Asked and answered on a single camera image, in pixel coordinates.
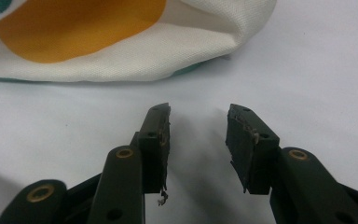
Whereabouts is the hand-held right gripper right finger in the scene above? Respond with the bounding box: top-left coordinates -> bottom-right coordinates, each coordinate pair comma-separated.
225,103 -> 282,196

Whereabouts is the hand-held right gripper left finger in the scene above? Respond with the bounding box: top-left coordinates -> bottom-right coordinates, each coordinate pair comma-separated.
130,102 -> 172,206

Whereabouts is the white canvas tote bag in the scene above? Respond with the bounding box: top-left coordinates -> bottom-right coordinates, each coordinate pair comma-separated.
0,0 -> 278,83

